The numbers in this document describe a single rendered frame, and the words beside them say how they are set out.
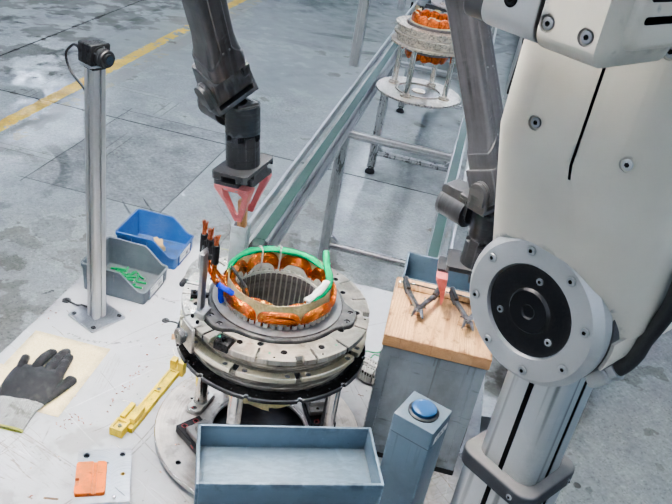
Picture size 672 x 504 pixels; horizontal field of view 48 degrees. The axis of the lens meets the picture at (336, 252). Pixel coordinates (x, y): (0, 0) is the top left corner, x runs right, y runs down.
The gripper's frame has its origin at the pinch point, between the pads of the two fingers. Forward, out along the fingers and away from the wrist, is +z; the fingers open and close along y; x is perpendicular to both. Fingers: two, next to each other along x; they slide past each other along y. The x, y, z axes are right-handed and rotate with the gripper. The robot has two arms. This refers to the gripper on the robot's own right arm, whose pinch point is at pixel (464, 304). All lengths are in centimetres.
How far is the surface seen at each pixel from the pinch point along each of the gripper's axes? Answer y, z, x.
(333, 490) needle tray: 15, 2, 48
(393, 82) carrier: 33, 31, -217
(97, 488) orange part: 54, 27, 37
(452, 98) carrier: 5, 32, -214
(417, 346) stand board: 7.2, 2.7, 12.0
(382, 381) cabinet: 11.7, 12.2, 11.8
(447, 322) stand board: 2.5, 2.0, 4.0
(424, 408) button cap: 4.6, 3.6, 26.2
